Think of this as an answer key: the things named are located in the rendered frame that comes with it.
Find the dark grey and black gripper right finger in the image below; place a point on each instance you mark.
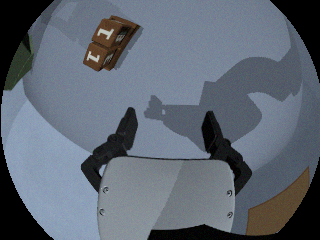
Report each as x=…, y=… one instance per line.
x=215, y=142

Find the brown cube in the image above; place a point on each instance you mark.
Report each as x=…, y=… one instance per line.
x=110, y=33
x=98, y=57

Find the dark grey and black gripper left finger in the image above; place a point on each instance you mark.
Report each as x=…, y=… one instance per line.
x=124, y=137

